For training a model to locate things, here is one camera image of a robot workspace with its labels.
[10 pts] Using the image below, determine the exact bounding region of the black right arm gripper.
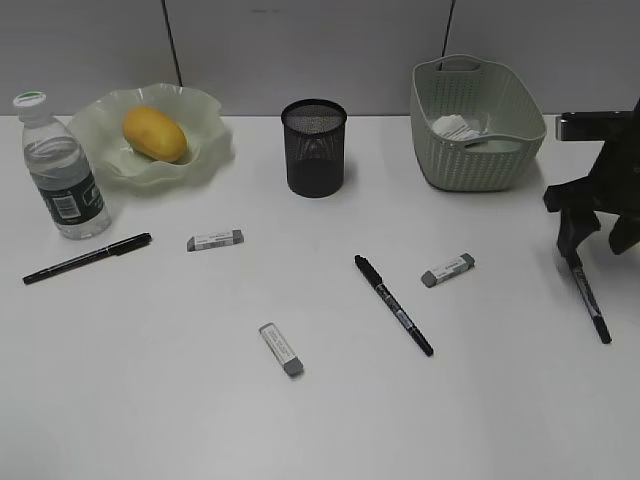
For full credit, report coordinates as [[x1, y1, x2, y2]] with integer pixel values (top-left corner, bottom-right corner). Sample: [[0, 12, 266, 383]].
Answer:
[[543, 107, 640, 261]]

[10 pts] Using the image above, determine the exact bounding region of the black marker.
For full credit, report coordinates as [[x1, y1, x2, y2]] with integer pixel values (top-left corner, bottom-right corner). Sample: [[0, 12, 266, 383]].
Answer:
[[354, 255, 434, 357], [566, 252, 612, 345]]

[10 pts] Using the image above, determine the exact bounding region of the white waste paper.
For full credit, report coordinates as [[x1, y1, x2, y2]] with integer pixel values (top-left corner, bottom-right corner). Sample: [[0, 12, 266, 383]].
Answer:
[[431, 112, 491, 146]]

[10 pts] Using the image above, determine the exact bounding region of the yellow mango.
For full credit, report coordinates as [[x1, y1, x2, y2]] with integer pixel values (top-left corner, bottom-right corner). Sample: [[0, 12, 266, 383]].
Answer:
[[122, 106, 188, 163]]

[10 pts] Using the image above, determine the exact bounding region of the thin black pen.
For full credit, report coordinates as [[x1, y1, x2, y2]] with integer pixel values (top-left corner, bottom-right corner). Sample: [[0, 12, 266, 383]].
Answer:
[[22, 232, 152, 285]]

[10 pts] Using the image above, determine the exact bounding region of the clear water bottle green label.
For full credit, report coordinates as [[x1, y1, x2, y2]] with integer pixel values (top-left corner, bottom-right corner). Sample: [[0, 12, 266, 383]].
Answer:
[[13, 91, 111, 240]]

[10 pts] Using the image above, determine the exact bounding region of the grey eraser right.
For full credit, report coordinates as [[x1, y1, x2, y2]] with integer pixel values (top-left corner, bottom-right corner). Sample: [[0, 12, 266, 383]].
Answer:
[[421, 253, 475, 288]]

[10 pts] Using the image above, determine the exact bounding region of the pale green woven basket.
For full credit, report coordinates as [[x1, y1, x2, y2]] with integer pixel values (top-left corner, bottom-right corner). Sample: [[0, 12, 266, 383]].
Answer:
[[410, 54, 546, 192]]

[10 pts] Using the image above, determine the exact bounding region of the black mesh pen holder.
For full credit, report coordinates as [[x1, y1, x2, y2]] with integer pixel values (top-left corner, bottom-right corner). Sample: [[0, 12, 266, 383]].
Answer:
[[281, 99, 348, 198]]

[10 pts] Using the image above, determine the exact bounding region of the grey eraser front centre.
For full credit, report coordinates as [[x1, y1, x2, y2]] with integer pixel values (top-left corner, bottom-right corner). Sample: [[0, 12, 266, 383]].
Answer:
[[259, 322, 304, 377]]

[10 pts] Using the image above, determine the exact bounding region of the grey eraser near plate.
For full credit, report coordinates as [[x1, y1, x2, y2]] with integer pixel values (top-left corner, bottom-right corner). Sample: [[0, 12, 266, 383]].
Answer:
[[186, 229, 244, 252]]

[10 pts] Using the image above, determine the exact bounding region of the pale green wavy plate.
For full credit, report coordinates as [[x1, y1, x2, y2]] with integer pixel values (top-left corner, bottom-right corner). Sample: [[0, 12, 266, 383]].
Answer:
[[68, 83, 234, 196]]

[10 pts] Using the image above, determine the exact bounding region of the black wall cable right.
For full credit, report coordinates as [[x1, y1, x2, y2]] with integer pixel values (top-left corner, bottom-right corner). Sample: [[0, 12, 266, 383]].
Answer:
[[437, 0, 457, 72]]

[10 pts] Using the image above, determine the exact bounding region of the black wall cable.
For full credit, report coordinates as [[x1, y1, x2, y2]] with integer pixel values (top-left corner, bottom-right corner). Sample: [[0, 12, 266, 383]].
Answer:
[[437, 0, 457, 72], [160, 0, 184, 89]]

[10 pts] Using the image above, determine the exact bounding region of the black wall cable left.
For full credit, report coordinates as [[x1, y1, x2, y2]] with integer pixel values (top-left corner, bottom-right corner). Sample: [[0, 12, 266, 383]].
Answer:
[[160, 0, 184, 89]]

